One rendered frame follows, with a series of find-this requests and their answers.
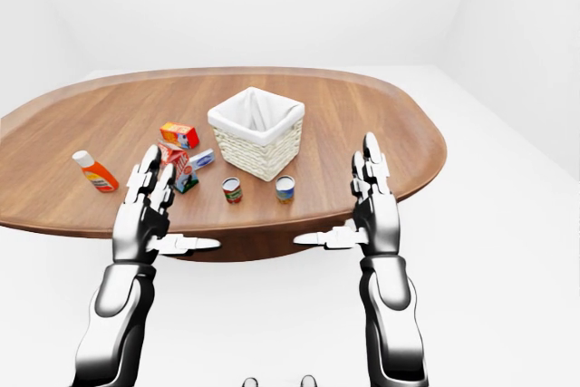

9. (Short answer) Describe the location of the orange bottle with white cap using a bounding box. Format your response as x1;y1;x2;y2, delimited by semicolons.
72;150;121;194

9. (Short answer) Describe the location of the round wooden table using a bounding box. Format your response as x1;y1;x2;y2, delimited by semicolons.
0;65;449;263

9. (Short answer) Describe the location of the red green labelled tin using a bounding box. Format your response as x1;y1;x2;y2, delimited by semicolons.
221;177;244;205

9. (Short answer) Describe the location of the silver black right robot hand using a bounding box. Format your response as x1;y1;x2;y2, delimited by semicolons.
293;131;401;257

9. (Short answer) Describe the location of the red white milk carton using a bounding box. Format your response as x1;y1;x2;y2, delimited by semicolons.
157;138;200;195

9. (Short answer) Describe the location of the blue yellow labelled tin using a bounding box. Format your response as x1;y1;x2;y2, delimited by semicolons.
275;175;296;205

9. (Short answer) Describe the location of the orange red printed box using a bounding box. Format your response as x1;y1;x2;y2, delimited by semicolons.
159;121;201;150

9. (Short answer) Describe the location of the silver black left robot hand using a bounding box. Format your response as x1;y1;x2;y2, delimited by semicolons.
111;144;222;265

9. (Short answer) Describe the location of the white blue flat box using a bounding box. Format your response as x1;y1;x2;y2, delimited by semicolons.
188;148;217;173

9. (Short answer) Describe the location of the white woven basket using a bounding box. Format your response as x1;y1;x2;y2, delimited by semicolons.
207;86;306;183

